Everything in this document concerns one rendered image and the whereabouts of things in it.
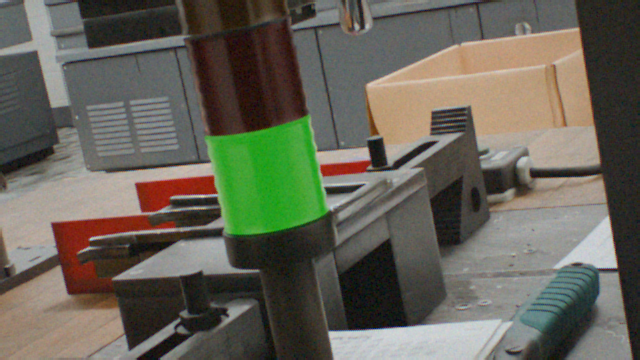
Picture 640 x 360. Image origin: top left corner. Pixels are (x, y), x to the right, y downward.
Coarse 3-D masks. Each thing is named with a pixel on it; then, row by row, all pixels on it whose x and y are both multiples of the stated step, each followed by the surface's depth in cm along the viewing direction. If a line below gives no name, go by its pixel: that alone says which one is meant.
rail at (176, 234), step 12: (168, 228) 78; (180, 228) 77; (192, 228) 77; (204, 228) 76; (216, 228) 76; (144, 240) 79; (156, 240) 78; (168, 240) 78; (180, 240) 77; (144, 252) 79; (156, 252) 78
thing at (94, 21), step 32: (96, 0) 70; (128, 0) 69; (160, 0) 68; (288, 0) 70; (320, 0) 73; (352, 0) 79; (96, 32) 70; (128, 32) 69; (160, 32) 68; (352, 32) 79
